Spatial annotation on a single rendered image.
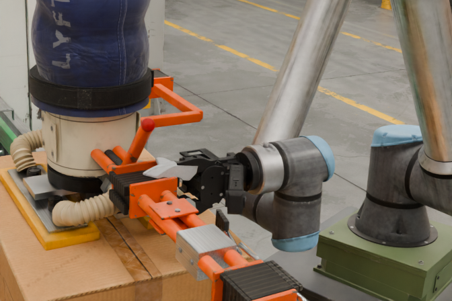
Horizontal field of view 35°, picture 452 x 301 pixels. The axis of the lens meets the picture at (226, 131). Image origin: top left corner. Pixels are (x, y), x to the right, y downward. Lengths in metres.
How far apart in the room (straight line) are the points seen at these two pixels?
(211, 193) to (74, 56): 0.33
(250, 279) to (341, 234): 0.94
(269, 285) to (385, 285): 0.90
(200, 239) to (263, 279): 0.14
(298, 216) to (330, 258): 0.52
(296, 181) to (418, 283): 0.55
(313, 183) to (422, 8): 0.40
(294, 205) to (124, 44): 0.42
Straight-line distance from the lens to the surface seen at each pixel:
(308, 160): 1.29
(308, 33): 1.43
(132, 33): 1.27
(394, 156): 1.76
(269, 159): 1.24
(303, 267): 1.88
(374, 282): 1.79
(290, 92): 1.42
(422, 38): 1.45
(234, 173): 1.21
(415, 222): 1.83
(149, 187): 1.14
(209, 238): 1.00
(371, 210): 1.83
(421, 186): 1.71
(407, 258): 1.75
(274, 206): 1.35
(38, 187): 1.38
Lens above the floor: 1.70
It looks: 20 degrees down
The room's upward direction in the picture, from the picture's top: 4 degrees clockwise
